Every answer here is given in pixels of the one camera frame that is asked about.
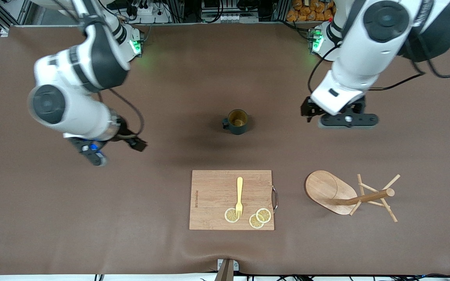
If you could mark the wooden mug tree rack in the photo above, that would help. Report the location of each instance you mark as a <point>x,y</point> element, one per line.
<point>326,189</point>

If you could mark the yellow plastic fork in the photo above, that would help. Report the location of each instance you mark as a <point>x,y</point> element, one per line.
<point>240,189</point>

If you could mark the brown table mat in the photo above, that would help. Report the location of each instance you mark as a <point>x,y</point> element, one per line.
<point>92,203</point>

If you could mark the brown tapered pole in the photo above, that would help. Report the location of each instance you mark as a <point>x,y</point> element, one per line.
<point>225,273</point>

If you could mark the lemon slice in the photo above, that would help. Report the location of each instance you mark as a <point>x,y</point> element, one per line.
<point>254,223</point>
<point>264,215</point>
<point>230,216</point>

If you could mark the bamboo cutting board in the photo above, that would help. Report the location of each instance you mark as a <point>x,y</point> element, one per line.
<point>213,195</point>

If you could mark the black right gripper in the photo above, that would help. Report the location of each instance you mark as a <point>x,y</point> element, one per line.
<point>125,132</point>

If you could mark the orange packets pile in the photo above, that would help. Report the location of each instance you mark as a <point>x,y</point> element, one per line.
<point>299,9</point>

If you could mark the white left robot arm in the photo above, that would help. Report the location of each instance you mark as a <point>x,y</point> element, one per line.
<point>365,50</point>

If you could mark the white power strip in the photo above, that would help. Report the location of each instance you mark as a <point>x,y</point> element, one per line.
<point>154,13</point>

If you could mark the dark green enamel mug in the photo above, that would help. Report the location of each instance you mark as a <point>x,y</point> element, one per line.
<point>237,129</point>

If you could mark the metal table clamp bracket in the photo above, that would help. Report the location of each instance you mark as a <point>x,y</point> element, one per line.
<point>221,264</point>

